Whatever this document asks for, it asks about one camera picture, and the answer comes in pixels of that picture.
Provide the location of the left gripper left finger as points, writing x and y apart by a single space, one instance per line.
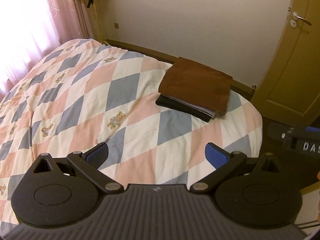
86 166

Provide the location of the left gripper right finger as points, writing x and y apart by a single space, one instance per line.
226 165

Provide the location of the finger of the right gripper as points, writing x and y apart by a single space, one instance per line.
312 129
279 132

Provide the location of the brown garment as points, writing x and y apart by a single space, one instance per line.
197 84

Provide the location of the wooden door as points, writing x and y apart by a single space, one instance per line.
289 92

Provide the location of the light folded garment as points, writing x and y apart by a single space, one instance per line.
189 106

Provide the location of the checkered quilt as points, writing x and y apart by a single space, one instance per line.
84 93

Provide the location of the black folded garment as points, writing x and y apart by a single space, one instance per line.
161 102

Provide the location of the pink curtain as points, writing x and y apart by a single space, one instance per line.
31 29

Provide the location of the silver door handle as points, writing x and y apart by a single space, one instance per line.
295 18

